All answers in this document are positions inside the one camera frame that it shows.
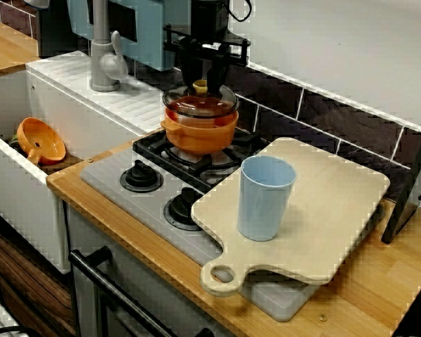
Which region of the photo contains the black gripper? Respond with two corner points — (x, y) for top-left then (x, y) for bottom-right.
(163, 0), (250, 96)

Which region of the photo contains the white toy sink unit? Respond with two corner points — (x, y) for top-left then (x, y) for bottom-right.
(0, 51), (169, 275)

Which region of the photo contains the orange plastic funnel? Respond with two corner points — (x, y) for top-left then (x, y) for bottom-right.
(16, 117), (67, 166)

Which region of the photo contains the black stove knob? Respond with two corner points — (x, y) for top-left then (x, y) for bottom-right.
(163, 186), (211, 232)
(119, 159), (165, 193)

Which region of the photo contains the grey toy faucet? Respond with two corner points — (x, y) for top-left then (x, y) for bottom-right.
(88, 0), (129, 93)

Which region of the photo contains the light blue plastic cup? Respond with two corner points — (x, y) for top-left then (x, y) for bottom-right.
(237, 155), (298, 242)

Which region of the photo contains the teal box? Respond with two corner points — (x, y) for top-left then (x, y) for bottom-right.
(66, 0), (194, 71)

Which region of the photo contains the black burner grate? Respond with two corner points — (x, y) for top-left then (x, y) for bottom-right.
(132, 126), (271, 194)

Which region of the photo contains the grey toy stove panel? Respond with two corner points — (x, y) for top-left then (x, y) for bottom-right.
(79, 135), (385, 323)

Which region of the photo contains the smoked glass lid yellow knob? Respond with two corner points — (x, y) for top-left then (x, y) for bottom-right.
(161, 79), (240, 122)

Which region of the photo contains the wooden cutting board with handle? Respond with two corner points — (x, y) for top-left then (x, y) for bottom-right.
(191, 136), (392, 298)

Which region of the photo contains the orange toy pot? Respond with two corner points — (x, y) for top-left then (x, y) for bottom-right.
(160, 107), (239, 155)

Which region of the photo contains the white oven door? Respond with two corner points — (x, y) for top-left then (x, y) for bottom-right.
(68, 206), (232, 337)

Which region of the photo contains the black oven door handle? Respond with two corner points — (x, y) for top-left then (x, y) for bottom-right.
(68, 245), (215, 337)

